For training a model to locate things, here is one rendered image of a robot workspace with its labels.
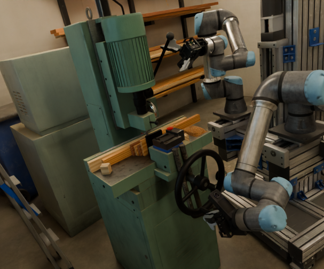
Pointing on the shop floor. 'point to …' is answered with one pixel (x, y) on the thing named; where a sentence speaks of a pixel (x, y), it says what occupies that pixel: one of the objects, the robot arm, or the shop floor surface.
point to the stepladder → (31, 210)
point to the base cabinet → (158, 232)
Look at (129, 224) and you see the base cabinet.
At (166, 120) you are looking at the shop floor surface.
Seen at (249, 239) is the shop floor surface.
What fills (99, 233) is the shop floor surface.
